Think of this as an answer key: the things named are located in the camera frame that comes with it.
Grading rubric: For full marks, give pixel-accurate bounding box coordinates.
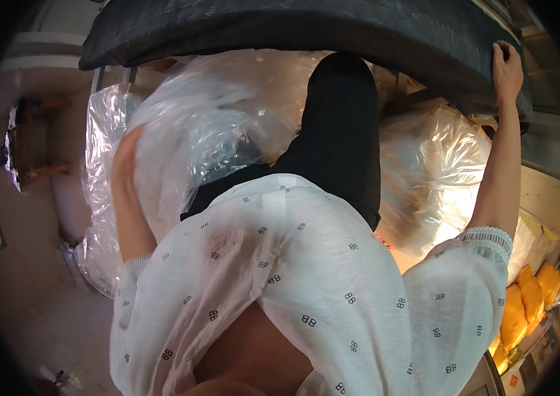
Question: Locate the person's left hand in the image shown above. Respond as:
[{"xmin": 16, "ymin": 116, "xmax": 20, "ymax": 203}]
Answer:
[{"xmin": 110, "ymin": 126, "xmax": 145, "ymax": 191}]

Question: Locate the person's right hand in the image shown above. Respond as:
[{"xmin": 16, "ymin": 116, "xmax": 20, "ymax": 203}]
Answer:
[{"xmin": 491, "ymin": 41, "xmax": 525, "ymax": 106}]

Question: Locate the large clear plastic bag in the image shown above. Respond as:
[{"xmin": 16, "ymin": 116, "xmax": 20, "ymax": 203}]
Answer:
[{"xmin": 74, "ymin": 49, "xmax": 335, "ymax": 299}]

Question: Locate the dark grey padded cushion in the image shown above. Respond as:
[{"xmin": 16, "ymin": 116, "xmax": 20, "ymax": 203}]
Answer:
[{"xmin": 78, "ymin": 0, "xmax": 534, "ymax": 121}]

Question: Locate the wooden shelf with foil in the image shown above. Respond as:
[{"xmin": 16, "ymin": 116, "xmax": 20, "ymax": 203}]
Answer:
[{"xmin": 4, "ymin": 96, "xmax": 74, "ymax": 193}]

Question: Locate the clear plastic bag with filling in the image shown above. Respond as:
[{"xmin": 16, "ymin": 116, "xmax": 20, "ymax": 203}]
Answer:
[{"xmin": 374, "ymin": 98, "xmax": 496, "ymax": 259}]

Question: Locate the pale wooden board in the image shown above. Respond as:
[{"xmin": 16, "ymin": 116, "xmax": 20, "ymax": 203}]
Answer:
[{"xmin": 519, "ymin": 165, "xmax": 560, "ymax": 259}]

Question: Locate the white filled sack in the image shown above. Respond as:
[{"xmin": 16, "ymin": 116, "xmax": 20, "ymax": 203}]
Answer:
[{"xmin": 506, "ymin": 217, "xmax": 560, "ymax": 287}]

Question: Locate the yellow filled bag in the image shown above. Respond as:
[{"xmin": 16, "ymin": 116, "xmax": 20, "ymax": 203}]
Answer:
[
  {"xmin": 536, "ymin": 262, "xmax": 560, "ymax": 306},
  {"xmin": 516, "ymin": 265, "xmax": 544, "ymax": 323},
  {"xmin": 500, "ymin": 284, "xmax": 529, "ymax": 353}
]

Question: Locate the person's body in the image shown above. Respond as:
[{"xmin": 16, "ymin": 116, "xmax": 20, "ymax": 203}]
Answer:
[{"xmin": 110, "ymin": 173, "xmax": 514, "ymax": 396}]

